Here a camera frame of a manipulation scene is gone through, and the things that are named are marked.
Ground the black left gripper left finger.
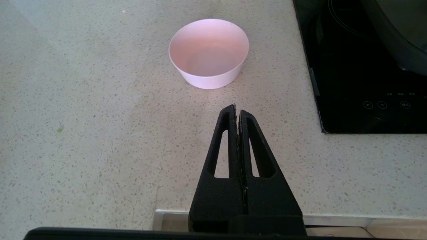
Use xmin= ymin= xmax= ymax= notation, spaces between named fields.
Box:
xmin=188 ymin=105 xmax=247 ymax=233

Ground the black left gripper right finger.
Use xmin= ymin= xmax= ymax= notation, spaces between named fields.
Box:
xmin=230 ymin=110 xmax=307 ymax=235

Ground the pink bowl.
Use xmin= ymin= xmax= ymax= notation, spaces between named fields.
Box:
xmin=168 ymin=18 xmax=250 ymax=90

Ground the black glass cooktop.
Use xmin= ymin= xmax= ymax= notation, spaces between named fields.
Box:
xmin=293 ymin=0 xmax=427 ymax=134

